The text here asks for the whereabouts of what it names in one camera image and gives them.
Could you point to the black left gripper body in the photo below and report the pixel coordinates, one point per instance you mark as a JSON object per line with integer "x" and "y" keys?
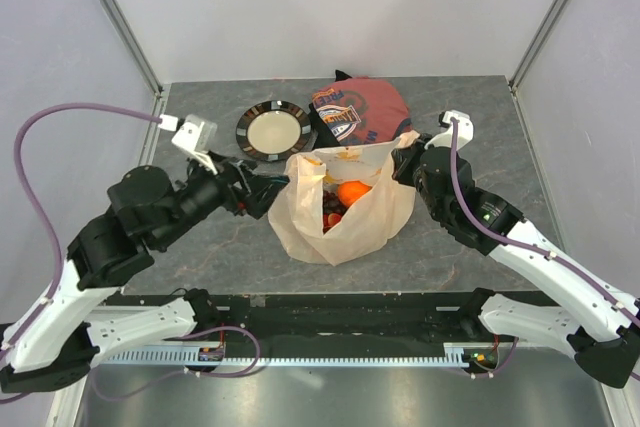
{"x": 238, "y": 194}

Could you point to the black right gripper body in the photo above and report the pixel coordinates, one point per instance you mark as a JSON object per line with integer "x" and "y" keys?
{"x": 407, "y": 169}

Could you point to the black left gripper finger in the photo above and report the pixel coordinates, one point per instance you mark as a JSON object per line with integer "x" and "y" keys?
{"x": 260, "y": 181}
{"x": 261, "y": 198}

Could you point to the beige banana print plastic bag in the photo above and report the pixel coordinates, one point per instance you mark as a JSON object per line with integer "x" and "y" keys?
{"x": 297, "y": 215}

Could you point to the orange fruit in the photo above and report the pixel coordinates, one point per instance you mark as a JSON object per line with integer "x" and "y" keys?
{"x": 350, "y": 192}

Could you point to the dark purple grape bunch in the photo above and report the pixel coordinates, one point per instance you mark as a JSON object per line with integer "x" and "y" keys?
{"x": 331, "y": 203}

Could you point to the red cherry tomatoes cluster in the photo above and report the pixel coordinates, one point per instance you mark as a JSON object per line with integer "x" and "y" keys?
{"x": 331, "y": 220}

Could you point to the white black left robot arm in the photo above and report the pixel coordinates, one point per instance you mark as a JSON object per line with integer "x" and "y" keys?
{"x": 147, "y": 214}

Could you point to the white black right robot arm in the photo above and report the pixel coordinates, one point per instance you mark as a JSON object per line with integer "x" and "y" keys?
{"x": 589, "y": 320}

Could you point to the black fruit plate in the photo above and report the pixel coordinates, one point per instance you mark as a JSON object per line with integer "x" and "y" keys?
{"x": 273, "y": 131}

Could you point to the red printed folded t-shirt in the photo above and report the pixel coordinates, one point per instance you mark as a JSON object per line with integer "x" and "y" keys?
{"x": 366, "y": 111}

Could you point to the black folded garment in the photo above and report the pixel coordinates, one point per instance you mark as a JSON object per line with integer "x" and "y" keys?
{"x": 324, "y": 135}

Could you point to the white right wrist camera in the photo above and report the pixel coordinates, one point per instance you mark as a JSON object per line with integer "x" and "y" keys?
{"x": 457, "y": 130}

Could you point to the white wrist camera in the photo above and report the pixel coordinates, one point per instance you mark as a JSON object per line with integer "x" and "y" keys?
{"x": 192, "y": 136}
{"x": 457, "y": 130}

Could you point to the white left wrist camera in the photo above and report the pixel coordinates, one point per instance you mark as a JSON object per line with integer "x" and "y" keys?
{"x": 192, "y": 136}

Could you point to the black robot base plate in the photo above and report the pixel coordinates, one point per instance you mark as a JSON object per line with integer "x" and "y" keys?
{"x": 302, "y": 324}

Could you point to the grey slotted cable duct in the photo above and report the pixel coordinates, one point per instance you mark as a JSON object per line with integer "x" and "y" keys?
{"x": 193, "y": 356}

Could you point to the right aluminium frame post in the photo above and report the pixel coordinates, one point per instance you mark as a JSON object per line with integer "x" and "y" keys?
{"x": 538, "y": 41}

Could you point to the aluminium frame post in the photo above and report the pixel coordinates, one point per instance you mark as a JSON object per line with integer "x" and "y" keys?
{"x": 132, "y": 45}
{"x": 538, "y": 41}

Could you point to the left aluminium frame post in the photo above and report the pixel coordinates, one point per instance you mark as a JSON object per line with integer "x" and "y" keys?
{"x": 132, "y": 45}

